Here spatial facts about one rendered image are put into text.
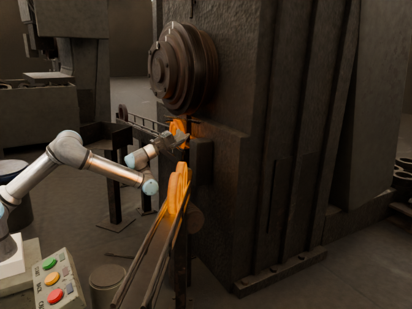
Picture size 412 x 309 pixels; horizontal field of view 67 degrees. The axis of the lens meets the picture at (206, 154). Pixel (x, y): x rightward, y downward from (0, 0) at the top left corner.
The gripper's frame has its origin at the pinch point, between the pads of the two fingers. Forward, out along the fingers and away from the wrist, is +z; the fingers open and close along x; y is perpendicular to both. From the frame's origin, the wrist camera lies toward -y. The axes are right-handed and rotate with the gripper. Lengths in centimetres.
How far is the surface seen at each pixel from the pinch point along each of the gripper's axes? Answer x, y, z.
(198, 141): -17.4, 2.9, -1.5
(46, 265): -55, 11, -75
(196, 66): -14.0, 36.0, 10.6
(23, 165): 85, -3, -90
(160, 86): 8.3, 28.2, -2.3
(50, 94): 243, 7, -55
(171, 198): -55, 8, -32
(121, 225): 49, -62, -54
